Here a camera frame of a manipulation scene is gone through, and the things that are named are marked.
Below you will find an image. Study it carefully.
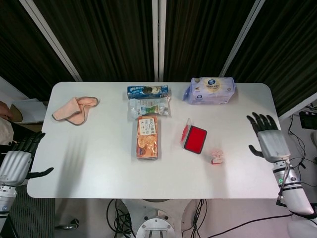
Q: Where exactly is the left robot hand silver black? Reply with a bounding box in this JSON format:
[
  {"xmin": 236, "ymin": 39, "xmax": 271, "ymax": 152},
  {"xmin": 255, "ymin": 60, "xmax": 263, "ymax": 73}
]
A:
[{"xmin": 0, "ymin": 132, "xmax": 54, "ymax": 186}]

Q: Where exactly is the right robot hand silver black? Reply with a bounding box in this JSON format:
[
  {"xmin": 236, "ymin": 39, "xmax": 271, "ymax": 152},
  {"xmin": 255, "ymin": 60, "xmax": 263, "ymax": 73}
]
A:
[{"xmin": 246, "ymin": 112, "xmax": 291, "ymax": 163}]

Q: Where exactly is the small white block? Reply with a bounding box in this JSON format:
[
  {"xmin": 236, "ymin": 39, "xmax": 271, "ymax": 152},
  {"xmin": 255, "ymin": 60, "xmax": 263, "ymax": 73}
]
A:
[{"xmin": 210, "ymin": 148, "xmax": 224, "ymax": 166}]

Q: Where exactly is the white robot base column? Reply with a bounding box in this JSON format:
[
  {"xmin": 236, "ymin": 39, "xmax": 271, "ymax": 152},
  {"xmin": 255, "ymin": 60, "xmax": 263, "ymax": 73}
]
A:
[{"xmin": 120, "ymin": 199, "xmax": 199, "ymax": 238}]

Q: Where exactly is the person in beige clothes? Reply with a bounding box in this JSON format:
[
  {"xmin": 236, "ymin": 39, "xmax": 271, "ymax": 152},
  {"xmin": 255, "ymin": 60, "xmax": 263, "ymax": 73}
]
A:
[{"xmin": 0, "ymin": 100, "xmax": 42, "ymax": 147}]

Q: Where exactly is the black monitor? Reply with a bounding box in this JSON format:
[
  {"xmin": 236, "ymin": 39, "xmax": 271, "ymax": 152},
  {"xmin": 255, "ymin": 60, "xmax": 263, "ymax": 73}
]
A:
[{"xmin": 299, "ymin": 111, "xmax": 317, "ymax": 129}]

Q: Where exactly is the white cardboard box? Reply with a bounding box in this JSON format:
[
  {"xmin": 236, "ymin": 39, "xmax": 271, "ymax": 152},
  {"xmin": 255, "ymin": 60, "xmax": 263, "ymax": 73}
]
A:
[{"xmin": 10, "ymin": 98, "xmax": 48, "ymax": 124}]

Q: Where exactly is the red ink pad case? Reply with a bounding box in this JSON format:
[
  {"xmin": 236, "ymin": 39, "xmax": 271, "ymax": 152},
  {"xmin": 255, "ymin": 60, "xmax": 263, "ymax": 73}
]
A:
[{"xmin": 179, "ymin": 118, "xmax": 208, "ymax": 155}]

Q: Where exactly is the chrome caster wheel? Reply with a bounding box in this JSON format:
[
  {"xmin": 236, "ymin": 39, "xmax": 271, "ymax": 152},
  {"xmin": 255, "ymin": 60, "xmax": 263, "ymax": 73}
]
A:
[{"xmin": 54, "ymin": 217, "xmax": 80, "ymax": 230}]

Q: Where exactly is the pink cloth grey trim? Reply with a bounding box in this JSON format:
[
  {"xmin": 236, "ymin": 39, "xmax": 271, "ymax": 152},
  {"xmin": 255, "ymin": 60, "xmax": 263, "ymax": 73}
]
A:
[{"xmin": 51, "ymin": 96, "xmax": 100, "ymax": 126}]

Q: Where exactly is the purple tissue pack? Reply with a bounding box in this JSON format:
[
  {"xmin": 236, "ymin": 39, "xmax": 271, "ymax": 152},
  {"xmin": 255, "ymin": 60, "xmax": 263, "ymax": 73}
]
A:
[{"xmin": 182, "ymin": 76, "xmax": 236, "ymax": 106}]

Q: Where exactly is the black pleated curtain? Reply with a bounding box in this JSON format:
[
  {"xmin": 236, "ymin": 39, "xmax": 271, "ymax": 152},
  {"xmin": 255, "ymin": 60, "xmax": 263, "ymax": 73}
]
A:
[
  {"xmin": 162, "ymin": 0, "xmax": 258, "ymax": 82},
  {"xmin": 225, "ymin": 0, "xmax": 317, "ymax": 118},
  {"xmin": 33, "ymin": 0, "xmax": 159, "ymax": 82},
  {"xmin": 0, "ymin": 0, "xmax": 76, "ymax": 100}
]

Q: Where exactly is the orange cracker box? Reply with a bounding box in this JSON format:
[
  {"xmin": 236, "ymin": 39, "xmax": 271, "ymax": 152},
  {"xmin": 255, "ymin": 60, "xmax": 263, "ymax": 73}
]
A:
[{"xmin": 135, "ymin": 116, "xmax": 162, "ymax": 161}]

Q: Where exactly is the clear snack bag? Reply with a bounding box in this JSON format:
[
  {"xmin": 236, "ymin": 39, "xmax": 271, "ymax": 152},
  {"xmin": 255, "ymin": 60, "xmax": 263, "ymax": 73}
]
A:
[{"xmin": 128, "ymin": 96, "xmax": 172, "ymax": 121}]

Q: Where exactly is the blue cookie box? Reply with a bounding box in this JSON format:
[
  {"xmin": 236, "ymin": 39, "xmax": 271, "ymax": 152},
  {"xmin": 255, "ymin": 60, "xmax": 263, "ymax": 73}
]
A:
[{"xmin": 127, "ymin": 85, "xmax": 171, "ymax": 101}]

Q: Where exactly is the black floor cable bundle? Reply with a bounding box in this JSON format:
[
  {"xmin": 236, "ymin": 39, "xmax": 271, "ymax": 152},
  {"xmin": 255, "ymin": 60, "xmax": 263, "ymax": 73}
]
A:
[
  {"xmin": 182, "ymin": 199, "xmax": 208, "ymax": 238},
  {"xmin": 288, "ymin": 114, "xmax": 317, "ymax": 185},
  {"xmin": 106, "ymin": 199, "xmax": 136, "ymax": 238}
]

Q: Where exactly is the white partition post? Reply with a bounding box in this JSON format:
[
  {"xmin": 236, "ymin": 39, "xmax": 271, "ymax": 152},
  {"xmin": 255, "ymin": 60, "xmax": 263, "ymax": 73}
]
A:
[
  {"xmin": 219, "ymin": 0, "xmax": 266, "ymax": 78},
  {"xmin": 278, "ymin": 93, "xmax": 317, "ymax": 122},
  {"xmin": 19, "ymin": 0, "xmax": 83, "ymax": 82},
  {"xmin": 152, "ymin": 0, "xmax": 167, "ymax": 82}
]

